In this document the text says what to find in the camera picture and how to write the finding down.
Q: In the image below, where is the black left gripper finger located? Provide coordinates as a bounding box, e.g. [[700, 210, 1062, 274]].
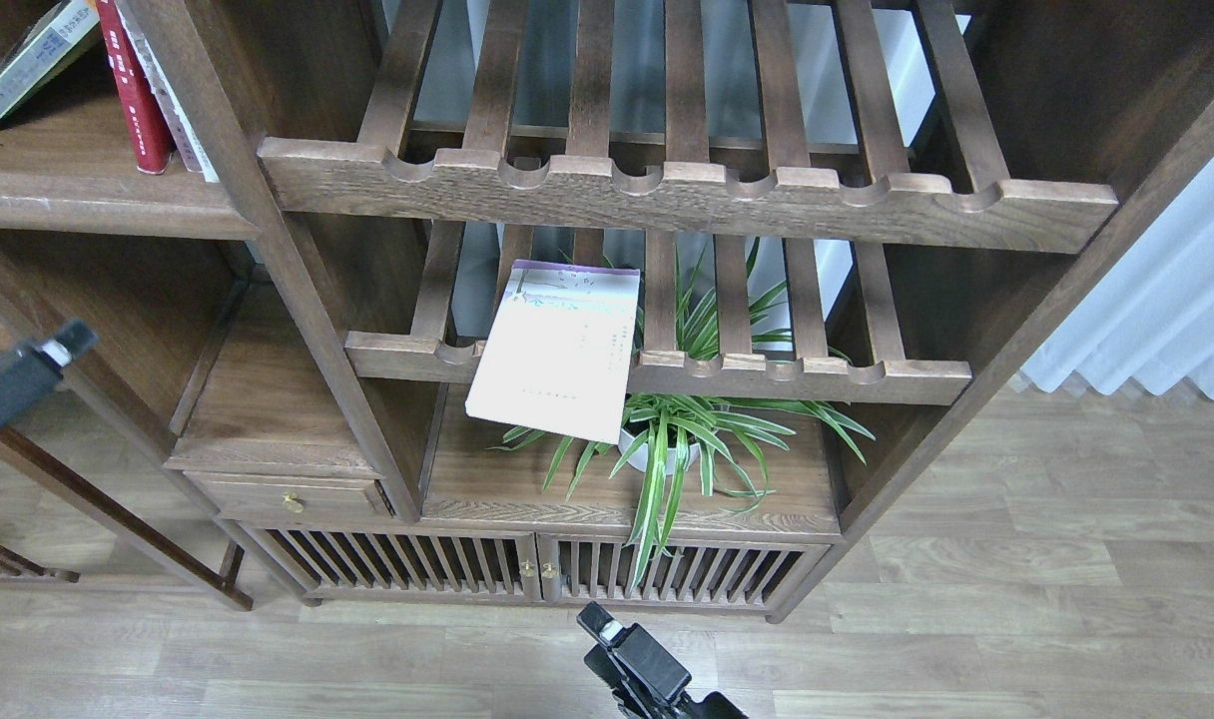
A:
[[0, 319, 100, 428]]

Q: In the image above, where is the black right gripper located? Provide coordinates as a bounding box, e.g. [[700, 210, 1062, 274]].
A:
[[578, 601, 748, 719]]

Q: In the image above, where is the red paperback book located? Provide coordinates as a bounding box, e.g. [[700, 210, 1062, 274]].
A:
[[92, 1, 174, 176]]

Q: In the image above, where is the lavender white paperback book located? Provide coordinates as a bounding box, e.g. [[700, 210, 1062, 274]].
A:
[[465, 260, 642, 445]]

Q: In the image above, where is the white plant pot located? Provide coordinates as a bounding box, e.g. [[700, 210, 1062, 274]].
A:
[[618, 419, 728, 475]]

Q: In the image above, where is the green spider plant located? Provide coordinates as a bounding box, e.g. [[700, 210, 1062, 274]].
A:
[[487, 240, 877, 590]]

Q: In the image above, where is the upright brown-spined book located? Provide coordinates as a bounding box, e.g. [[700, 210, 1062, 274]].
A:
[[117, 1, 219, 182]]

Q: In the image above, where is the upright white book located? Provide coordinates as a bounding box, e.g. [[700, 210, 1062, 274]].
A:
[[120, 1, 221, 183]]

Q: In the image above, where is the dark wooden bookshelf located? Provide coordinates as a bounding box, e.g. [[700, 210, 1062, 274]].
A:
[[0, 1, 1214, 622]]

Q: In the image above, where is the white pleated curtain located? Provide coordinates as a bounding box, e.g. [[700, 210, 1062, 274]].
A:
[[1021, 158, 1214, 400]]

